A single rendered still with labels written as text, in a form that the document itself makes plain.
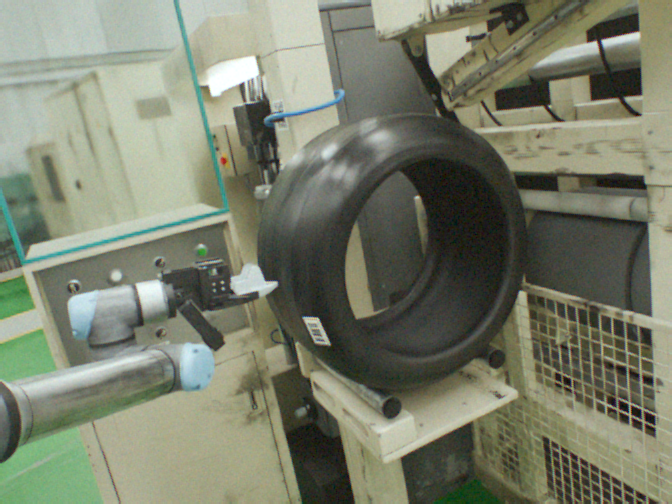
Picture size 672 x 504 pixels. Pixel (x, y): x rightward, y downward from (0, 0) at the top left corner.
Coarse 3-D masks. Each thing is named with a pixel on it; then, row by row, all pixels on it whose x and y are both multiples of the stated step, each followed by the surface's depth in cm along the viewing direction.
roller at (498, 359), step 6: (486, 348) 123; (492, 348) 123; (480, 354) 124; (486, 354) 122; (492, 354) 121; (498, 354) 121; (504, 354) 122; (480, 360) 124; (486, 360) 122; (492, 360) 121; (498, 360) 122; (492, 366) 121; (498, 366) 122
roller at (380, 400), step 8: (328, 368) 133; (336, 376) 130; (352, 384) 122; (360, 392) 118; (368, 392) 116; (376, 392) 114; (384, 392) 113; (368, 400) 115; (376, 400) 113; (384, 400) 111; (392, 400) 110; (376, 408) 113; (384, 408) 110; (392, 408) 111; (400, 408) 111; (392, 416) 111
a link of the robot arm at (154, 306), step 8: (144, 288) 94; (152, 288) 94; (160, 288) 94; (144, 296) 93; (152, 296) 93; (160, 296) 94; (144, 304) 92; (152, 304) 93; (160, 304) 93; (144, 312) 93; (152, 312) 93; (160, 312) 94; (168, 312) 95; (144, 320) 93; (152, 320) 94; (160, 320) 95
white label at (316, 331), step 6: (306, 318) 100; (312, 318) 99; (306, 324) 101; (312, 324) 100; (318, 324) 99; (312, 330) 101; (318, 330) 100; (312, 336) 102; (318, 336) 101; (324, 336) 100; (318, 342) 102; (324, 342) 101
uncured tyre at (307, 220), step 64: (384, 128) 102; (448, 128) 107; (320, 192) 98; (448, 192) 139; (512, 192) 114; (320, 256) 97; (448, 256) 143; (512, 256) 116; (320, 320) 100; (384, 320) 138; (448, 320) 135; (384, 384) 110
